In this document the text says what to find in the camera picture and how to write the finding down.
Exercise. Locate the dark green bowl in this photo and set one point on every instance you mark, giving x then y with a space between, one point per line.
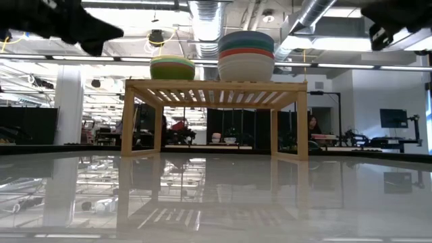
246 44

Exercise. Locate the ribbed silver air duct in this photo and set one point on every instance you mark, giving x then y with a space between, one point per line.
206 20

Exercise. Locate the round black ceiling fixture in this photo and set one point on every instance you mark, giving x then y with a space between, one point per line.
96 83

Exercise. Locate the linear ceiling light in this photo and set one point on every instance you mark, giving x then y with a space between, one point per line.
346 65
82 58

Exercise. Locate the person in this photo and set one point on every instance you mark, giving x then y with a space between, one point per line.
314 128

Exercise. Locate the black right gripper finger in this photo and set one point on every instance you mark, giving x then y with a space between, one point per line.
381 11
384 28

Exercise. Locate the black stand frame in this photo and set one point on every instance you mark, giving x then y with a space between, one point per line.
339 114

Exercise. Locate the blue bowl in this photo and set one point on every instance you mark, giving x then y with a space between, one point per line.
246 35

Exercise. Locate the black ceiling device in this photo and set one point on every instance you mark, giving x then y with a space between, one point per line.
156 37

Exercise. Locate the yellow bowl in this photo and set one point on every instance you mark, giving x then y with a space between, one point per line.
172 57

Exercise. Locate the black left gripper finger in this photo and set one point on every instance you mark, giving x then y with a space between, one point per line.
91 23
96 42

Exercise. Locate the black monitor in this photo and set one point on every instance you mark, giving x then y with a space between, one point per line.
393 118

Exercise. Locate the black monitor stand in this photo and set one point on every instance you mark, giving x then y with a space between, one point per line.
417 130

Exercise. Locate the small white background bowl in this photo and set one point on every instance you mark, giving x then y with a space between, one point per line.
229 140

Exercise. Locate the white pillar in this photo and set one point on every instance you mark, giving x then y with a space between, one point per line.
69 108

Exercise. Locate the red bowl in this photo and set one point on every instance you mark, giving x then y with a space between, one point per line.
246 51

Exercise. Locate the black background robot arm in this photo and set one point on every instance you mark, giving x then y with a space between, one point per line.
356 137

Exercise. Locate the black metal table frame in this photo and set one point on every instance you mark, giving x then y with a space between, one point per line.
50 149

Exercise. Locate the light green bowl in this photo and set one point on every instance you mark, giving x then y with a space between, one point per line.
172 72

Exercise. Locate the smooth silver air duct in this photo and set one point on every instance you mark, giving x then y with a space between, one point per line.
314 10

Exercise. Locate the slatted wooden shelf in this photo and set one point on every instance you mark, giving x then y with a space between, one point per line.
216 85

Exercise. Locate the small pink background bowl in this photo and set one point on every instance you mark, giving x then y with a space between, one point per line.
216 136

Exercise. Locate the black partition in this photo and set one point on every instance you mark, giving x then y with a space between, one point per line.
216 121
30 125

